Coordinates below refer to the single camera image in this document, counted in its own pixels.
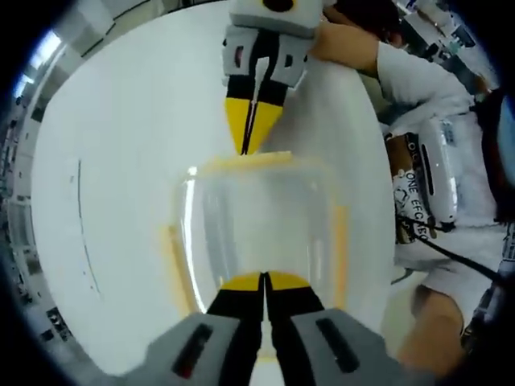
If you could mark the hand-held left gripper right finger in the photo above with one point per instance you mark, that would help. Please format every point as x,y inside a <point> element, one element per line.
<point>342,350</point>

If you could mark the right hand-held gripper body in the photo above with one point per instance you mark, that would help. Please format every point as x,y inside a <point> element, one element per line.
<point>249,14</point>

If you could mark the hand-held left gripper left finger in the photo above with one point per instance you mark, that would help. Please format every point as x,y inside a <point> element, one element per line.
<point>193,350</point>

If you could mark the pale yellow plastic latch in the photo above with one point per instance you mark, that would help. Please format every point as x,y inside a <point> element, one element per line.
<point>265,158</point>
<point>341,257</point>
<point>177,261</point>
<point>266,356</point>

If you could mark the clear storage box lid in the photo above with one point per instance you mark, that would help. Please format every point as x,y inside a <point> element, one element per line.
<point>281,193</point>

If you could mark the clear plastic storage box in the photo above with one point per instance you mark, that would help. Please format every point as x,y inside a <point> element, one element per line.
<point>261,225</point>

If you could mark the person's head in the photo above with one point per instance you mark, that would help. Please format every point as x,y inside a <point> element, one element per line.
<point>370,16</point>

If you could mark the black white printed cloth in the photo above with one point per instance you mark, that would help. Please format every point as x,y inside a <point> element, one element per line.
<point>406,193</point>

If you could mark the white worn chest device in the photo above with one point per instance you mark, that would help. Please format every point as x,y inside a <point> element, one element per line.
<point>438,169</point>

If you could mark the cluttered office desk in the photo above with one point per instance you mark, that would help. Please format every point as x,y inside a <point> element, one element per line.
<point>442,32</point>

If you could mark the person in white clothes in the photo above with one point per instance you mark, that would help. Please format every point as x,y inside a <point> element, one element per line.
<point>475,181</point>

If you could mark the dark chair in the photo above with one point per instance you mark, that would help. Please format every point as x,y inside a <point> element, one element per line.
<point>493,181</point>

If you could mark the row of office desks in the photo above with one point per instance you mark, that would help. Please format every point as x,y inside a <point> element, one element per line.
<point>16,201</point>

